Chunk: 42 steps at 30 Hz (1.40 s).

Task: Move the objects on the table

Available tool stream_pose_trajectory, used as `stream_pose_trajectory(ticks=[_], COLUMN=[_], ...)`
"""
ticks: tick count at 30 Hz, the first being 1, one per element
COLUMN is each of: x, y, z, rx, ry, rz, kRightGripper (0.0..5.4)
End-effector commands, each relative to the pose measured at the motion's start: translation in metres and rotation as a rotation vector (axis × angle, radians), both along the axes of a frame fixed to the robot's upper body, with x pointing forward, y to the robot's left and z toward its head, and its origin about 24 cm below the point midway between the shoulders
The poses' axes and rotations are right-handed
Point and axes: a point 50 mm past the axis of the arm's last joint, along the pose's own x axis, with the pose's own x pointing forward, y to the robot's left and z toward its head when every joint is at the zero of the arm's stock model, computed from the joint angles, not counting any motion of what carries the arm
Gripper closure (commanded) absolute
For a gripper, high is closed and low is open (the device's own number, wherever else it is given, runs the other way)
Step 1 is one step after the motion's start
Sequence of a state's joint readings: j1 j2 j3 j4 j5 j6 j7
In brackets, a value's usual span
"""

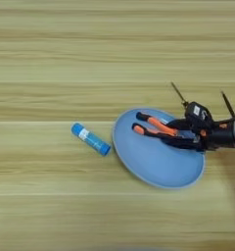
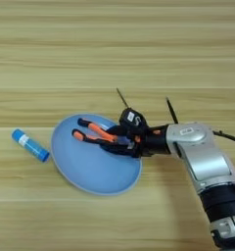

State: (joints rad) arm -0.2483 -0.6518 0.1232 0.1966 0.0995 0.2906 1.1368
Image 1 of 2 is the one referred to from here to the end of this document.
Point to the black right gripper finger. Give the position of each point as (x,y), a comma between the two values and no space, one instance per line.
(181,125)
(184,143)

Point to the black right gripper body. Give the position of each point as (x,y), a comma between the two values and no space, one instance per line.
(222,135)

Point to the orange and black pliers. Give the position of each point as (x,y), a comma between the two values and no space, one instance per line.
(158,125)

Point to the black box with white label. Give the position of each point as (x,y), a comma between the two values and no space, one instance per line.
(196,114)

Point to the round blue plate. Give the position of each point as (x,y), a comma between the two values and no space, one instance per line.
(149,163)

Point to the blue glue stick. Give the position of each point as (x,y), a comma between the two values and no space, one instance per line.
(90,138)

